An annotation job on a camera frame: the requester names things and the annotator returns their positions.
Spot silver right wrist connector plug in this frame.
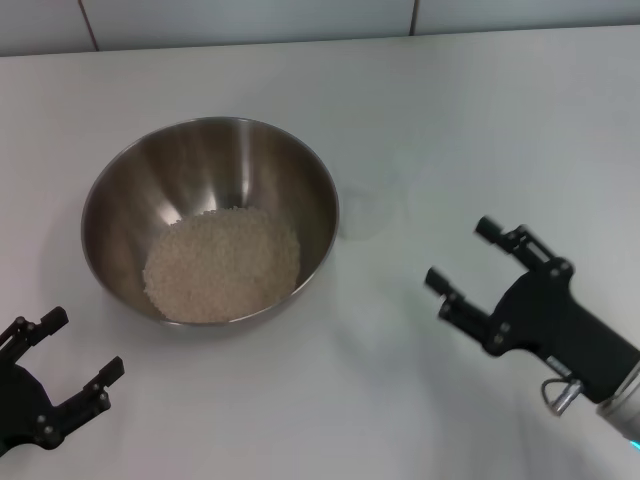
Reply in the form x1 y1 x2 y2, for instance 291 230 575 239
539 376 584 417

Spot clear plastic cup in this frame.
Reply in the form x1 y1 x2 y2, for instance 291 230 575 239
338 181 397 242

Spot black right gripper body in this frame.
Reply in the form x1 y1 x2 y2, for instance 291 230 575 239
484 259 640 407

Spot stainless steel mixing bowl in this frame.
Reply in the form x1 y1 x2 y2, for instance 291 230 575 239
80 116 341 328

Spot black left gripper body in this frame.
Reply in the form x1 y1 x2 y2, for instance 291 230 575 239
0 362 67 449

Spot white rice grains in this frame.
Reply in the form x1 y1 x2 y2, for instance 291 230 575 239
142 205 303 324

